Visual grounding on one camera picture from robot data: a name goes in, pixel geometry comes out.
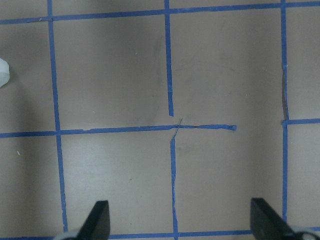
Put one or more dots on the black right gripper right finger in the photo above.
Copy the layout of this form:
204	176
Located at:
266	224

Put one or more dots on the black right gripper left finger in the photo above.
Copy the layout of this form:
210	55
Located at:
97	225

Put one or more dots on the clear Wilson tennis ball can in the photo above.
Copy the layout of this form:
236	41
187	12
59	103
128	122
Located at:
4	72

